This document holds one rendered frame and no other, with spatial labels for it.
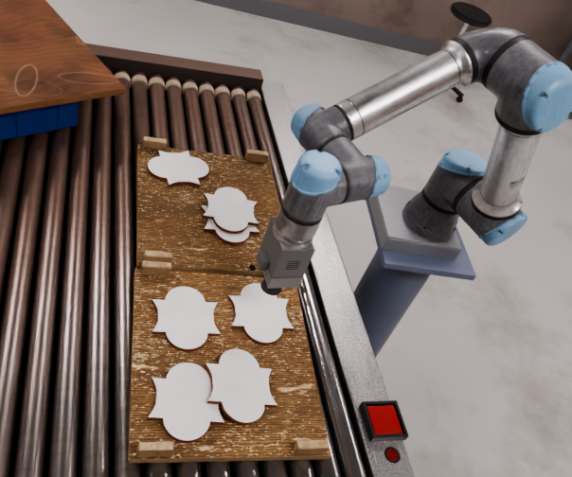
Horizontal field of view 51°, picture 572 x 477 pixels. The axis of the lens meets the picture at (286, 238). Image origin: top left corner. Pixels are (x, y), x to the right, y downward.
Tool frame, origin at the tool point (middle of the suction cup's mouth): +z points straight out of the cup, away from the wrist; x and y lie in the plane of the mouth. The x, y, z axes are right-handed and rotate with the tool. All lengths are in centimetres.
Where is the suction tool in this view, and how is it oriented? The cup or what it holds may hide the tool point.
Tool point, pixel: (271, 287)
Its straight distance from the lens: 119.7
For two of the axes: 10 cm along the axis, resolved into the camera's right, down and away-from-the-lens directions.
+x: 9.2, -0.1, 3.8
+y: 2.7, 7.2, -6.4
